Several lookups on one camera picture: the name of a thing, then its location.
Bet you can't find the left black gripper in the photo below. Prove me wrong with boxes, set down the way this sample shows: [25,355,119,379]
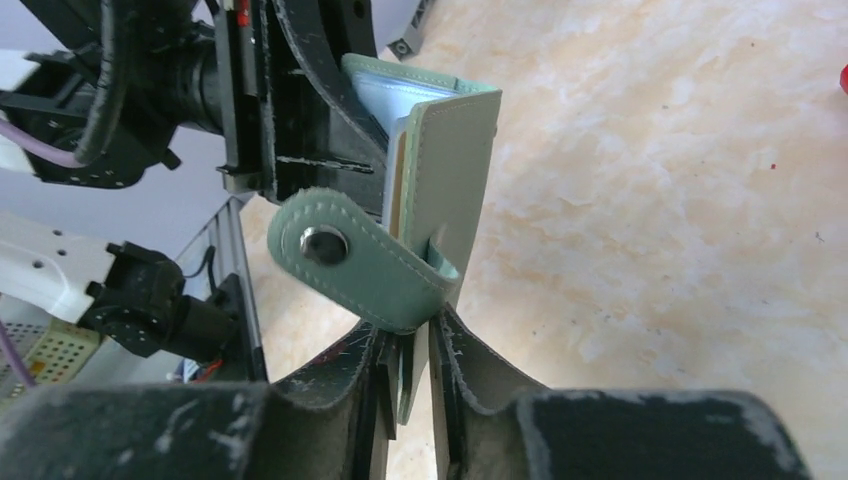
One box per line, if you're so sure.
[1,1,387,218]

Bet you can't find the green card holder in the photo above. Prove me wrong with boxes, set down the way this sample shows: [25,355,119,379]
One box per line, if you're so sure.
[267,54,502,424]

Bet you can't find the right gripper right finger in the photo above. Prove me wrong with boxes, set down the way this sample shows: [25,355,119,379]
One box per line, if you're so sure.
[429,308,811,479]

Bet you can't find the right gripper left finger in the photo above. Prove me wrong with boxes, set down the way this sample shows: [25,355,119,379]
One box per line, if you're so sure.
[1,324,389,479]

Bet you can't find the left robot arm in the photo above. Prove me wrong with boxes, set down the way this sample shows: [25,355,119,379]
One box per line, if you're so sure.
[1,1,387,380]

